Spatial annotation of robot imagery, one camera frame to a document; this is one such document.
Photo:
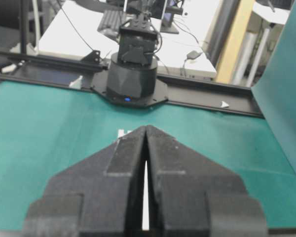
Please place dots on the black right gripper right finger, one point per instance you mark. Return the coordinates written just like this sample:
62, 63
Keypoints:
197, 197

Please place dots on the green table mat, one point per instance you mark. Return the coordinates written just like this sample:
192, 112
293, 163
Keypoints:
44, 130

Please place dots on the black monitor stand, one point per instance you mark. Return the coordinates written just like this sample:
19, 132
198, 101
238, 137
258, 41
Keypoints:
167, 23

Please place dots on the grey computer mouse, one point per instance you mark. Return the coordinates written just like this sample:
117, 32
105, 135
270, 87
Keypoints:
193, 55

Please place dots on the white background desk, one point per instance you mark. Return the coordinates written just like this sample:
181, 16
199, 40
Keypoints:
73, 34

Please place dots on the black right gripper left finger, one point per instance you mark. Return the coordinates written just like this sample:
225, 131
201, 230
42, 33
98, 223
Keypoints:
100, 196

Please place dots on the black aluminium frame rail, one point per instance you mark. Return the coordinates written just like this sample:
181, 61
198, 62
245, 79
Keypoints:
59, 73

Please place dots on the black computer keyboard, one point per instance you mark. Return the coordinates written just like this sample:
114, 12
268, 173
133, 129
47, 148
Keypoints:
112, 20

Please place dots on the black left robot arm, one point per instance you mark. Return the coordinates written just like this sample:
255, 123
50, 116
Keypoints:
133, 68

